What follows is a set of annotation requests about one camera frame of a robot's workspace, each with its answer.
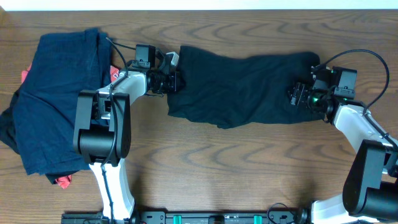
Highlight black shorts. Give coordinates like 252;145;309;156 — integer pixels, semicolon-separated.
167;46;324;129

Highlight navy blue folded garment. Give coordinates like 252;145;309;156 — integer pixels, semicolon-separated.
12;28;112;175

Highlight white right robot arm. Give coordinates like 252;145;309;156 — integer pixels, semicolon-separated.
290;65;397;223

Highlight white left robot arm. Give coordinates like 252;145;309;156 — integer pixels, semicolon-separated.
73;44;184;223

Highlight black garment under pile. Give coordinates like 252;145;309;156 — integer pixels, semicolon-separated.
0;90;63;185

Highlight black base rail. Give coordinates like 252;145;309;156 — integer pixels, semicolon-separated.
61;203;380;224

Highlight red garment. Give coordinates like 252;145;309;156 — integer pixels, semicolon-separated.
21;65;119;189

